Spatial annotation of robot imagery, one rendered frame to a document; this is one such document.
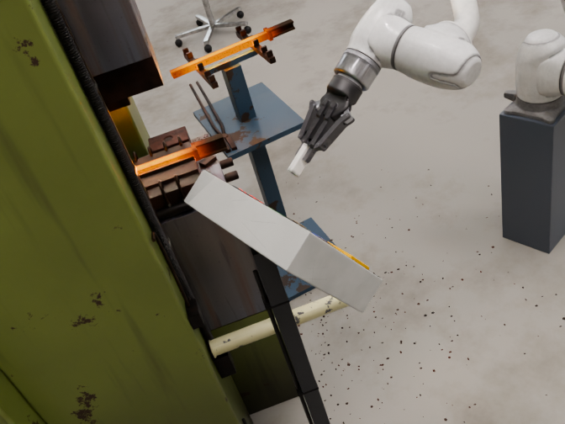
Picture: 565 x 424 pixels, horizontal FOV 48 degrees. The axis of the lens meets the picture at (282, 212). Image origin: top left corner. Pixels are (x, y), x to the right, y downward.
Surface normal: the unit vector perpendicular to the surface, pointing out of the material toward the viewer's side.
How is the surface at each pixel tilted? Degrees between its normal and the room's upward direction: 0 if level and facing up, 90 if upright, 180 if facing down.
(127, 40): 90
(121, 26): 90
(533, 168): 90
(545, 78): 87
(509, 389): 0
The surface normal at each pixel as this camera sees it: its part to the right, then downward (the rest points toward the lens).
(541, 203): -0.67, 0.58
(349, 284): 0.63, 0.36
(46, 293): 0.25, 0.56
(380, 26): -0.33, -0.25
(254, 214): -0.57, -0.38
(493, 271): -0.23, -0.75
